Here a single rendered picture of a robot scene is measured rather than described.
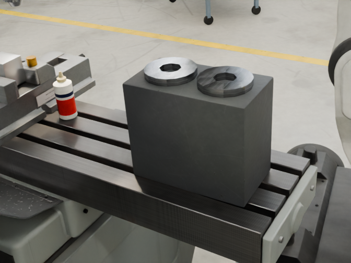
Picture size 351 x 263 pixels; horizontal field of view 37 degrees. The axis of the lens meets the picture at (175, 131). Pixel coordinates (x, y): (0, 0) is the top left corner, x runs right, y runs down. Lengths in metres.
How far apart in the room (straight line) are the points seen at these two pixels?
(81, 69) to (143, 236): 0.47
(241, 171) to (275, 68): 2.80
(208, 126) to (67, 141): 0.38
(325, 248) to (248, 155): 0.56
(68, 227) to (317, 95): 2.37
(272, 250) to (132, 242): 0.58
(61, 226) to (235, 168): 0.43
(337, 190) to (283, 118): 1.51
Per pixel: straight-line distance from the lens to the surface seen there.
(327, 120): 3.00
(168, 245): 1.54
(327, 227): 1.39
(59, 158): 1.04
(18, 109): 1.16
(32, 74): 1.18
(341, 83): 1.12
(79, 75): 1.28
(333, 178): 1.55
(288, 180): 0.93
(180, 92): 0.81
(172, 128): 0.84
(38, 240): 1.07
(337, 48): 1.13
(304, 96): 3.23
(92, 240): 1.19
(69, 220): 1.09
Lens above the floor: 1.47
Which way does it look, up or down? 31 degrees down
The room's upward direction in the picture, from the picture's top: 4 degrees counter-clockwise
